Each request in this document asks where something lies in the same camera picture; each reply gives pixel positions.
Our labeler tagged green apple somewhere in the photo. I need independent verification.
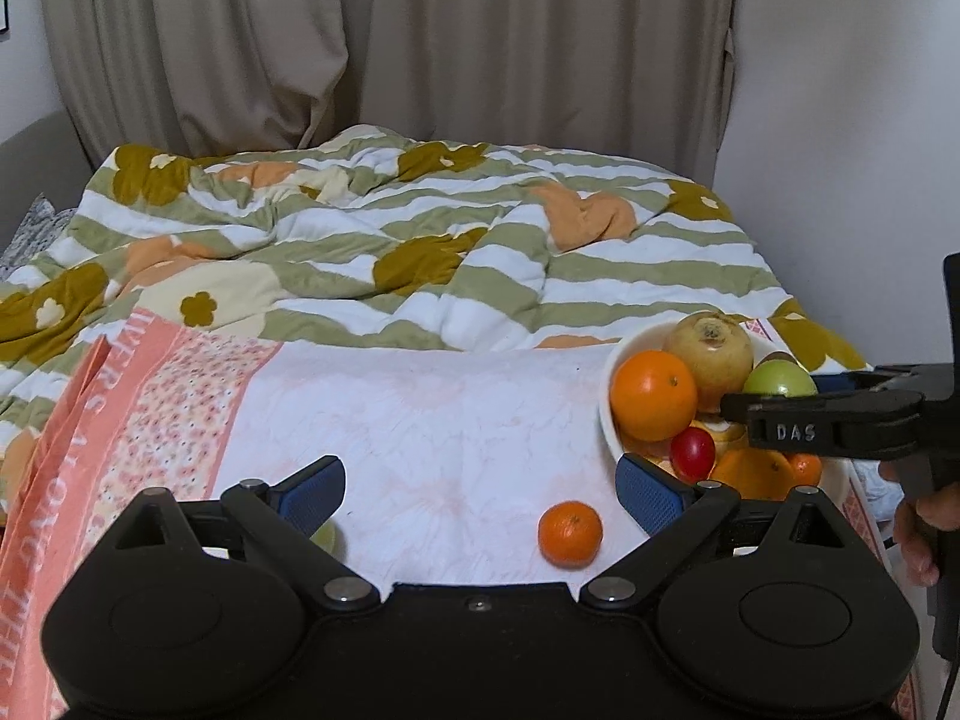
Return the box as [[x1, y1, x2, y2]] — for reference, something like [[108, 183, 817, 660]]
[[742, 359, 818, 397], [311, 520, 337, 554]]

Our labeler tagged brown kiwi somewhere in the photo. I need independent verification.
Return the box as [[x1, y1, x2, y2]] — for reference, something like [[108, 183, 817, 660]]
[[760, 351, 804, 369]]

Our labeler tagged red cherry tomato left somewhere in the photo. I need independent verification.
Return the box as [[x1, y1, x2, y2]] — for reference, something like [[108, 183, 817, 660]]
[[669, 426, 716, 484]]

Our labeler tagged white crumpled plastic bag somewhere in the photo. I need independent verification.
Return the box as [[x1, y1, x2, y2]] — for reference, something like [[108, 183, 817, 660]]
[[853, 460, 911, 523]]

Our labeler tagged pink floral towel cloth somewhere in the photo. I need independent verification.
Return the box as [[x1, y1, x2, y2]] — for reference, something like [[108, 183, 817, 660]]
[[2, 310, 919, 718]]

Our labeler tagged black cable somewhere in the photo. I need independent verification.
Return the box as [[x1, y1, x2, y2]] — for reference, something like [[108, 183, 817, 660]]
[[932, 658, 960, 720]]

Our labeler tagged small orange mandarin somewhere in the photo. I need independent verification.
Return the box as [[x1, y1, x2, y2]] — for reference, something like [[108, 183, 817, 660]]
[[537, 500, 604, 571]]

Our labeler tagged large orange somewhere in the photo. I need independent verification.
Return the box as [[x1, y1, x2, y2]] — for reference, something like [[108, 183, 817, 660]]
[[709, 447, 796, 500], [610, 349, 698, 442]]

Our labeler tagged white oval fruit bowl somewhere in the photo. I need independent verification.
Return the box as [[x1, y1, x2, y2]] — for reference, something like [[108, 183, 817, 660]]
[[597, 319, 862, 509]]

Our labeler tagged grey patterned pillow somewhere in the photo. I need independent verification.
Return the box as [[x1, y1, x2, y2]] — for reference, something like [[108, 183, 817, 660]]
[[0, 193, 76, 280]]

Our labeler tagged grey sofa backrest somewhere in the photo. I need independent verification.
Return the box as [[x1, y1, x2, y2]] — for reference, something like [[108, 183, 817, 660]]
[[0, 112, 93, 247]]

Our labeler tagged medium orange mandarin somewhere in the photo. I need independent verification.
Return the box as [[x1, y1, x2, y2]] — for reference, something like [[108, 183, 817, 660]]
[[788, 454, 823, 486]]

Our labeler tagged beige curtain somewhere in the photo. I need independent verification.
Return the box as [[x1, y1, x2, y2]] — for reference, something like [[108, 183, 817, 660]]
[[43, 0, 734, 181]]

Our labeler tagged green striped floral quilt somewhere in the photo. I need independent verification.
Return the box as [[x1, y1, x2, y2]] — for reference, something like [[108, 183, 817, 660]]
[[2, 125, 862, 465]]

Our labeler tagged person right hand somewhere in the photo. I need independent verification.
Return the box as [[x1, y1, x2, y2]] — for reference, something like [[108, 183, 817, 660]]
[[893, 497, 939, 589]]

